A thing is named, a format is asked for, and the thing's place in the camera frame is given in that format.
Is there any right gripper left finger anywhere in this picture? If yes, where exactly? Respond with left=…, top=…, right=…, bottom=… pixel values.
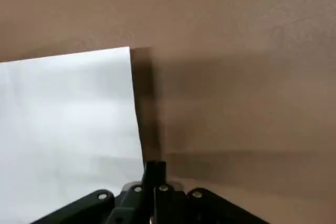
left=34, top=161, right=156, bottom=224

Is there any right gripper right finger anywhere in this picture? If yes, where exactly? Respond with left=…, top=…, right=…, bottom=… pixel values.
left=154, top=161, right=269, bottom=224

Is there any white A4 paper sheet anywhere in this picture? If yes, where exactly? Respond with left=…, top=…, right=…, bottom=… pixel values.
left=0, top=46, right=146, bottom=224

